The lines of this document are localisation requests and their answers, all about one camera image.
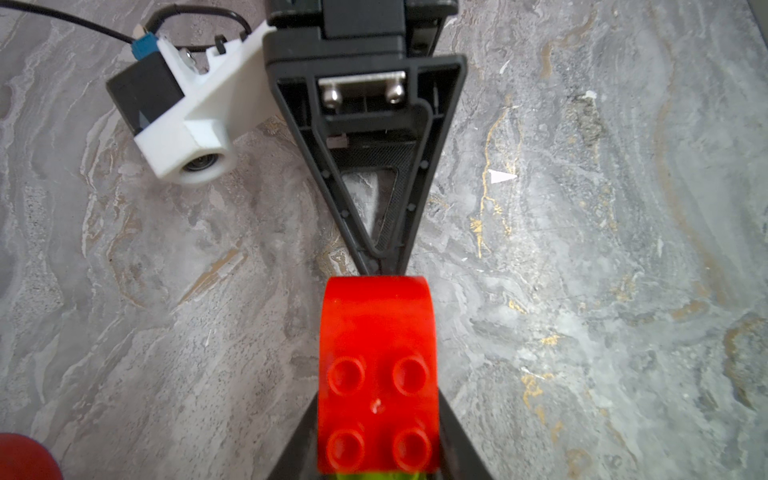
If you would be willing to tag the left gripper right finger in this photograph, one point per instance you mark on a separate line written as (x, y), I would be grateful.
(458, 458)

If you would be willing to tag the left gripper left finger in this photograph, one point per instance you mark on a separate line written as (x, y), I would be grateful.
(298, 460)

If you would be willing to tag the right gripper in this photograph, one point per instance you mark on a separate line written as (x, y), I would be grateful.
(367, 133)

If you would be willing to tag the lime lego brick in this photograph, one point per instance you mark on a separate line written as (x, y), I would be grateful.
(394, 475)

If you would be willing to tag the red lego brick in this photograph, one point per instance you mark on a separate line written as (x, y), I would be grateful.
(378, 408)

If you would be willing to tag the red pen cup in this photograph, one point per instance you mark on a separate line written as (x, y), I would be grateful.
(23, 458)

